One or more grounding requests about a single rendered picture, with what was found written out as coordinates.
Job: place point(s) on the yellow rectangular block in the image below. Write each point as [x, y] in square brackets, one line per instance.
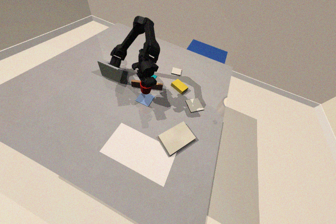
[179, 86]

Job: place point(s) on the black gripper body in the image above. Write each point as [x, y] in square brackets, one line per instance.
[148, 81]

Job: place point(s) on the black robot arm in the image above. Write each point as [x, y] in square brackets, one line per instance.
[151, 47]

